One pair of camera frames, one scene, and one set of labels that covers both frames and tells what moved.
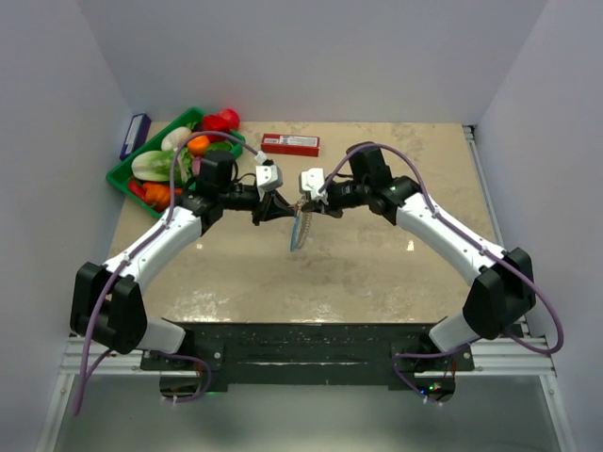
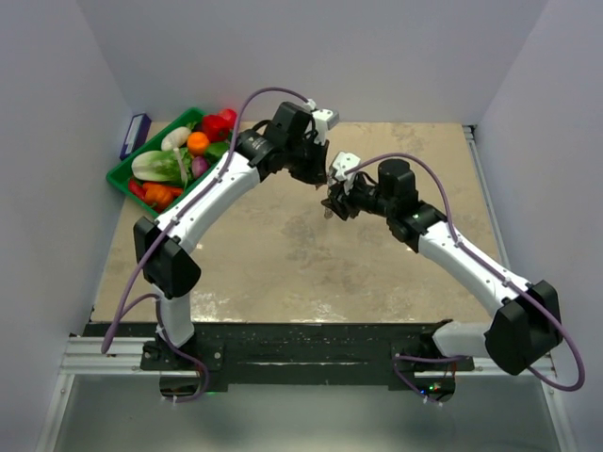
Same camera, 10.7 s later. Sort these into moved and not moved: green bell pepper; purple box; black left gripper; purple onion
Moved: black left gripper
Not moved: purple box; purple onion; green bell pepper
